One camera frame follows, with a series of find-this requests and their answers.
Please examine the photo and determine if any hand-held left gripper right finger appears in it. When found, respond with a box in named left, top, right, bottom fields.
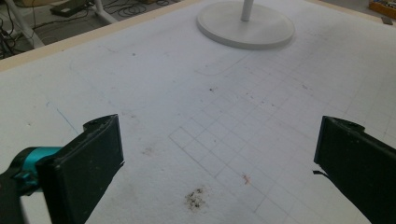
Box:
left=312, top=115, right=396, bottom=224

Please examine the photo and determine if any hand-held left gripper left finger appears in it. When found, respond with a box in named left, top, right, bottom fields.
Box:
left=10, top=113, right=125, bottom=224

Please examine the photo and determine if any white hook rack stand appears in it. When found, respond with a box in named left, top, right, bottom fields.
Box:
left=195, top=0, right=296, bottom=51

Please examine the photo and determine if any orange crate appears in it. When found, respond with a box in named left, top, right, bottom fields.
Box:
left=368, top=0, right=396, bottom=21

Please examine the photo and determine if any white stand leg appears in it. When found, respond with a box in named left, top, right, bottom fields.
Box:
left=3, top=0, right=45, bottom=49
left=92, top=0, right=120, bottom=25

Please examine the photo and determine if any flat black box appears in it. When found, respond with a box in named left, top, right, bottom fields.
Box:
left=49, top=0, right=92, bottom=19

